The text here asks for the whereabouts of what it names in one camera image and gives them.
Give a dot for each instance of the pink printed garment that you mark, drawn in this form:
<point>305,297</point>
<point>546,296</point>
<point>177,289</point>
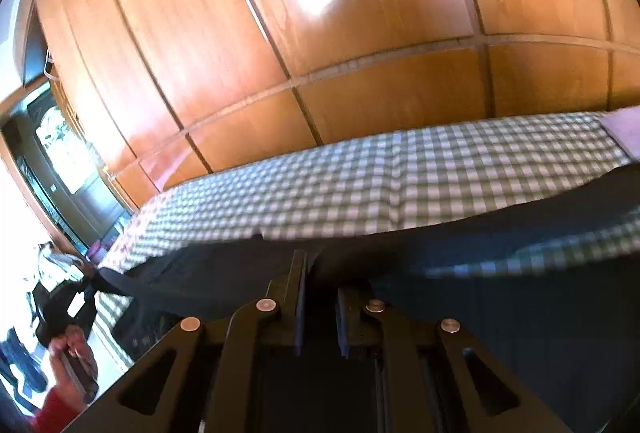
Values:
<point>622,130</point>

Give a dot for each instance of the dark framed glass door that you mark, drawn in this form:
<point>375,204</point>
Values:
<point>60,163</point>

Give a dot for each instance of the wooden wardrobe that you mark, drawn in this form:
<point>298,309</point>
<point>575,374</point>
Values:
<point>310,13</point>

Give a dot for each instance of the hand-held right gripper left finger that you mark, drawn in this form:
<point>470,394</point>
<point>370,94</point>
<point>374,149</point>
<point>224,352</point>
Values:
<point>299,313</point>

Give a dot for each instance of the person's left forearm red sleeve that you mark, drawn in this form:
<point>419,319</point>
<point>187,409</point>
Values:
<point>52,418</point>

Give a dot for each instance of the person's left hand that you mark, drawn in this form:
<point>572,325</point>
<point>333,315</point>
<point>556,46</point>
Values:
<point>62,388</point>

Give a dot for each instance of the green checkered bed sheet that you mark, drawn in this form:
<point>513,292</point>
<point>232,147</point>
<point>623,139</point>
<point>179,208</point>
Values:
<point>350,178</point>

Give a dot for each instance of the dark navy pants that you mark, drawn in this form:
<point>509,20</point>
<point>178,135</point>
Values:
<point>500,313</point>

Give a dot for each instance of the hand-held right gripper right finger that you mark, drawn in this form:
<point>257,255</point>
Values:
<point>344,323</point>

